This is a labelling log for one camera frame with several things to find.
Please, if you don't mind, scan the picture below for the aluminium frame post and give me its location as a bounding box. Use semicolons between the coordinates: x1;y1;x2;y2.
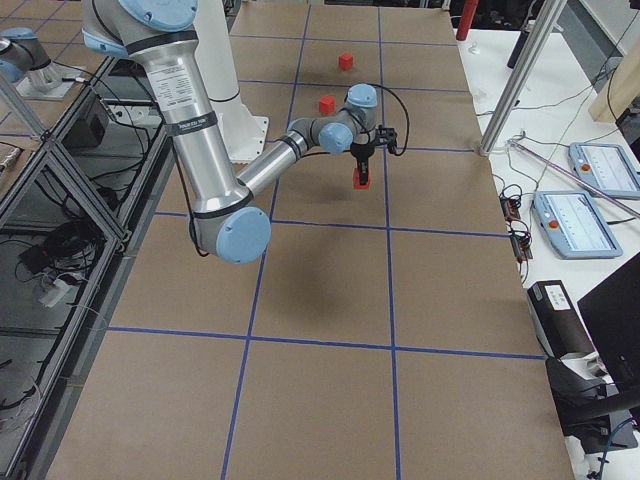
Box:
477;0;567;157

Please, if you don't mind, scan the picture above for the grabber stick tool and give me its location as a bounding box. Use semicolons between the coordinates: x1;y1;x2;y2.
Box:
507;135;639;219

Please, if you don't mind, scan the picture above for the far teach pendant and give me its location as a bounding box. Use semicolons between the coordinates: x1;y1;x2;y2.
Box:
568;143;639;200

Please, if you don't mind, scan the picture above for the red fire extinguisher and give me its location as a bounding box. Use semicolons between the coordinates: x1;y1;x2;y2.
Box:
456;0;479;41

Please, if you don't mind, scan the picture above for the black monitor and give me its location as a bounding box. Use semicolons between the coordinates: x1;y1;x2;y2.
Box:
578;254;639;390

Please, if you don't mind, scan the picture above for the teach pendant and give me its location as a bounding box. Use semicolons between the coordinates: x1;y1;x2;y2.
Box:
532;190;623;260
568;143;639;200

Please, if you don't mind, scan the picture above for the near teach pendant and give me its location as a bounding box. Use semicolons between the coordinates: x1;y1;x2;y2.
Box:
532;190;623;260

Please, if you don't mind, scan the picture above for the aluminium frame rack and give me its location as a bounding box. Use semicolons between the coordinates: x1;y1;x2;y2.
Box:
1;59;169;479

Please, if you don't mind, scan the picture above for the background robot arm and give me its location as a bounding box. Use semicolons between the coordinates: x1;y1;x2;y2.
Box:
1;27;83;101

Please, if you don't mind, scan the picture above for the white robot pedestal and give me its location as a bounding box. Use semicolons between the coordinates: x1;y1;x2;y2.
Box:
194;0;269;163

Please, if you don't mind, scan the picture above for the black box with label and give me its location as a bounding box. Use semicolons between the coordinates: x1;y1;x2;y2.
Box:
527;280;595;360

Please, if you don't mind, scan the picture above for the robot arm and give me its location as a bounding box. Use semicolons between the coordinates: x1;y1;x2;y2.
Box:
82;1;405;264

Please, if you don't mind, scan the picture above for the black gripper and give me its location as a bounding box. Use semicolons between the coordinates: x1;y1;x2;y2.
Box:
350;143;375;181

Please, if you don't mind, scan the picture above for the red block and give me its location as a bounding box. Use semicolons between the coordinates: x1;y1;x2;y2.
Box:
318;95;335;115
338;52;354;71
352;168;370;190

